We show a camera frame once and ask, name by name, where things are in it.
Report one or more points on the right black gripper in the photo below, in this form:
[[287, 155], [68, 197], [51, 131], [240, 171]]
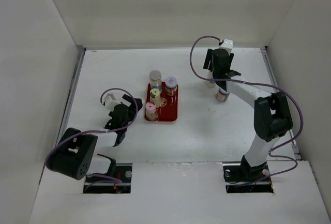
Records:
[[209, 58]]

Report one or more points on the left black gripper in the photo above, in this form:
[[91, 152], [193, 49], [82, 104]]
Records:
[[132, 108]]

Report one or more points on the yellow cap spice bottle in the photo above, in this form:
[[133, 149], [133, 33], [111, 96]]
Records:
[[155, 97]]

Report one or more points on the pink cap spice bottle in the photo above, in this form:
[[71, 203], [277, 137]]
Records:
[[151, 111]]

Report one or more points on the tall bottle silver cap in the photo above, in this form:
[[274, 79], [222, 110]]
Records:
[[210, 83]]

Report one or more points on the tall bottle grey cap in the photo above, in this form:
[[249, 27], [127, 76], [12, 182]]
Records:
[[155, 80]]

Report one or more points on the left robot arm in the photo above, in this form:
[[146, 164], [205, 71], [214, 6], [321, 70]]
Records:
[[74, 152]]

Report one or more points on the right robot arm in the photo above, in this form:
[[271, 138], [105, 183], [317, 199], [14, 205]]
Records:
[[271, 115]]

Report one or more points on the red lacquer tray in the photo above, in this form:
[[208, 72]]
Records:
[[168, 112]]

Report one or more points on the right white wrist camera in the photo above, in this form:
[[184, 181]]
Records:
[[227, 45]]

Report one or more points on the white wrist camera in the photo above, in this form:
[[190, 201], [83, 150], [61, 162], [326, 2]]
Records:
[[227, 45], [110, 102]]

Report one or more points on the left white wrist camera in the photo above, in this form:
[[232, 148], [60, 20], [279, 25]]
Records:
[[110, 102]]

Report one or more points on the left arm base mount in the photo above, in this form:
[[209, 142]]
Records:
[[106, 176]]

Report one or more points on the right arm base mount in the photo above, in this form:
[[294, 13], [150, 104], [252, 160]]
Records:
[[237, 180]]

